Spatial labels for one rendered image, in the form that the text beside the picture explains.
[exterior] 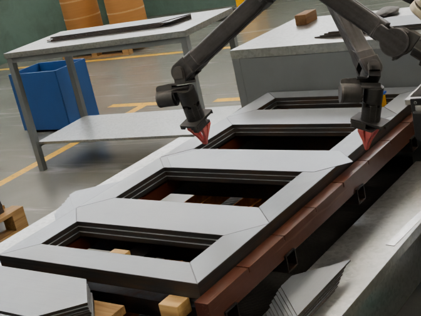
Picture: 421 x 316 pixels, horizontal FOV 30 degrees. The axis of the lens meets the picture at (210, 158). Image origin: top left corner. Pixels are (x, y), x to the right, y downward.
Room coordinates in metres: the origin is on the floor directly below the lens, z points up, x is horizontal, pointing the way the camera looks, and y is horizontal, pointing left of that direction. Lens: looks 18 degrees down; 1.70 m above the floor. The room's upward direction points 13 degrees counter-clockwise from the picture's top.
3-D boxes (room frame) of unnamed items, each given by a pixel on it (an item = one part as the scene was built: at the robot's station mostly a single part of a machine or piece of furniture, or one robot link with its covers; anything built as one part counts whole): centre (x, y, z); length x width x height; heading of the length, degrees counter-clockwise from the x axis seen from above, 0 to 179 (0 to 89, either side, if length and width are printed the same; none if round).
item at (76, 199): (2.69, 0.48, 0.77); 0.45 x 0.20 x 0.04; 141
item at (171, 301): (1.72, 0.16, 0.79); 0.06 x 0.05 x 0.04; 51
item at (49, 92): (7.31, 1.30, 0.29); 0.61 x 0.43 x 0.57; 54
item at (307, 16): (3.78, -0.60, 1.07); 0.12 x 0.06 x 0.05; 144
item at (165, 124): (5.80, 0.48, 0.49); 1.60 x 0.70 x 0.99; 58
